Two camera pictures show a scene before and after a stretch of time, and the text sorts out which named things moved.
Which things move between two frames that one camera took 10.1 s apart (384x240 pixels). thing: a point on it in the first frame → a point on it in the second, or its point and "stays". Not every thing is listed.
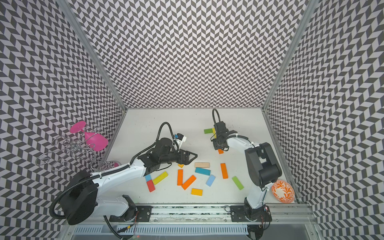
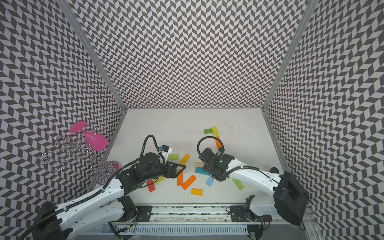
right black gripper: x=216 y=146 → x=207 y=169
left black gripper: x=187 y=161 → x=173 y=174
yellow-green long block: x=160 y=178 stays
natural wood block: x=202 y=164 stays
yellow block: x=214 y=131 stays
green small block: x=208 y=131 stays
